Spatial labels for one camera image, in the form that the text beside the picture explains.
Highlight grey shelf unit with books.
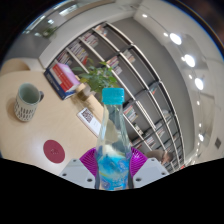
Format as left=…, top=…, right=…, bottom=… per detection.
left=54, top=21, right=186, bottom=174

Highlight flat round red coaster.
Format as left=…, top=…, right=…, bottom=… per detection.
left=42, top=139, right=67, bottom=164

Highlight grey patterned mug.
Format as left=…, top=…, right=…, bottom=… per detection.
left=13, top=82, right=45, bottom=122

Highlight white open booklet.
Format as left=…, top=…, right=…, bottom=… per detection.
left=76, top=107, right=103, bottom=138

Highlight green plant in white pot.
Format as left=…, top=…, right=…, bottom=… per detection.
left=71, top=58, right=121, bottom=101

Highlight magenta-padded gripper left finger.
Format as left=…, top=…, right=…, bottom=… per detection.
left=59, top=148, right=99, bottom=190

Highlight red book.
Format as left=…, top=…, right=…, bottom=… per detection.
left=49, top=65, right=78, bottom=95

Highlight small potted plant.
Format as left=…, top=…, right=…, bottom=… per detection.
left=41, top=25, right=59, bottom=38

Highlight ceiling lights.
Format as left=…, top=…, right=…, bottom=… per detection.
left=141, top=13, right=206, bottom=144

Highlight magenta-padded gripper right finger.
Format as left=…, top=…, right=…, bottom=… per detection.
left=128, top=146, right=170, bottom=189

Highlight clear bottle with blue cap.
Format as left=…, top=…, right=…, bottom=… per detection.
left=94, top=87, right=133, bottom=192

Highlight pink book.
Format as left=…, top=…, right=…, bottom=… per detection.
left=52, top=62, right=81, bottom=93

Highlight round-backed wooden chair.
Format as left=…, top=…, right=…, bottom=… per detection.
left=0, top=59, right=31, bottom=76

